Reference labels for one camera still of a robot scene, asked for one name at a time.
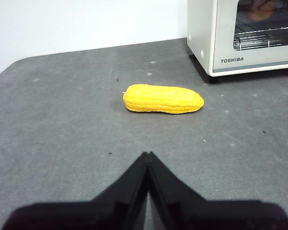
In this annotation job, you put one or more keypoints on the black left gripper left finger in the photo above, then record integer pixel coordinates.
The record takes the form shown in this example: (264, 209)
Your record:
(98, 215)

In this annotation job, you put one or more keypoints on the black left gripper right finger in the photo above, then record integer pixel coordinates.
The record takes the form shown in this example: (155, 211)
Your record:
(206, 215)

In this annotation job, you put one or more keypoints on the cream Toshiba toaster oven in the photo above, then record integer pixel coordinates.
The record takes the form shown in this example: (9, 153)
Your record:
(201, 28)

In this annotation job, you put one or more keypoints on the yellow corn cob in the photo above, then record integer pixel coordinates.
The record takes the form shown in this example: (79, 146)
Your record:
(163, 98)

